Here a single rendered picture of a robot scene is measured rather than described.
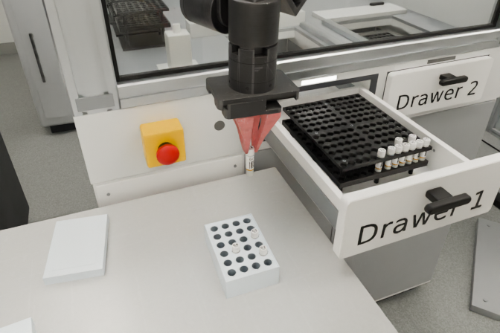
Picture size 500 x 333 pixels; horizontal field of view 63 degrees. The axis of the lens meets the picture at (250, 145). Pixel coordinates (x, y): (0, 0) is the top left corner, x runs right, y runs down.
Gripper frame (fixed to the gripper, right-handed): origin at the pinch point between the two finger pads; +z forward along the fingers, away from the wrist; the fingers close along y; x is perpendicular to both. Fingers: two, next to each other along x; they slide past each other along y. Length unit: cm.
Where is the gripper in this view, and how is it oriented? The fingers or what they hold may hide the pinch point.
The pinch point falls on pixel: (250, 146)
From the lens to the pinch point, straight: 55.3
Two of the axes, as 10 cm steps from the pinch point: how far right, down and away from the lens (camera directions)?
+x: 3.2, 5.4, -7.8
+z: -0.3, 8.3, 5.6
